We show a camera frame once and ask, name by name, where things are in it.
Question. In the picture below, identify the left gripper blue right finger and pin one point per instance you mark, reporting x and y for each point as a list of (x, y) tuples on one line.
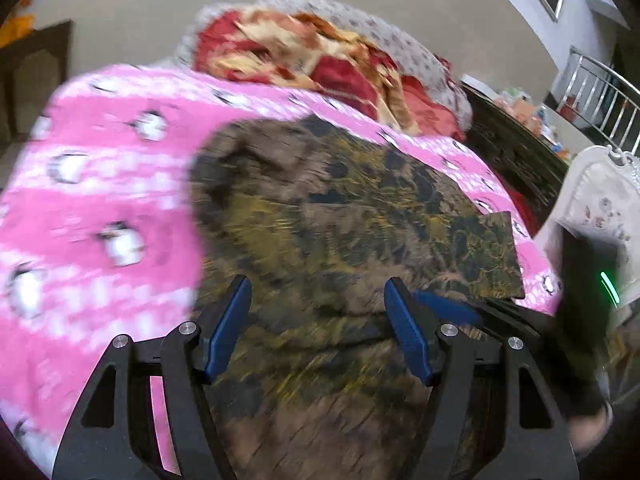
[(491, 413)]

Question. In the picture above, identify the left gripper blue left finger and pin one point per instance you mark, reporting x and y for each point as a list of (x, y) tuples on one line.
[(111, 433)]

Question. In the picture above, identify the dark floral patterned garment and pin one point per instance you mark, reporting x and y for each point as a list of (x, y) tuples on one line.
[(319, 220)]

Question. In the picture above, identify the person right hand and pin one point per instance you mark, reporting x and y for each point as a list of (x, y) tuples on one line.
[(586, 432)]

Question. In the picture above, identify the white ornate chair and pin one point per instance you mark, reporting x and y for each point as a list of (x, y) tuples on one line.
[(600, 193)]

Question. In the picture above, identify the pink penguin bed cover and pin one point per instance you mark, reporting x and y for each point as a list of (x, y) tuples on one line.
[(97, 238)]

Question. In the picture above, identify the dark carved wooden headboard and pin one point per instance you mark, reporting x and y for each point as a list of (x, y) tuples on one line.
[(524, 161)]

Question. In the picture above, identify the clutter on headboard shelf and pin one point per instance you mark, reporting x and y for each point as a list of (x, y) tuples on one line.
[(536, 118)]

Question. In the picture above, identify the metal stair railing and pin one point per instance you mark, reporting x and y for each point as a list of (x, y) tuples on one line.
[(601, 104)]

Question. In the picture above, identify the red orange floral blanket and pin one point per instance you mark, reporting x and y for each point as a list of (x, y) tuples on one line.
[(304, 51)]

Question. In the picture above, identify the grey floral pillow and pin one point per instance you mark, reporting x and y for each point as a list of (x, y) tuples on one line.
[(412, 57)]

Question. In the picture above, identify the dark wooden side table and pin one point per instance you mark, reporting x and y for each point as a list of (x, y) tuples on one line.
[(27, 69)]

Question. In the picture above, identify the orange box on table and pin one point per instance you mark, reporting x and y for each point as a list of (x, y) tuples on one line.
[(15, 28)]

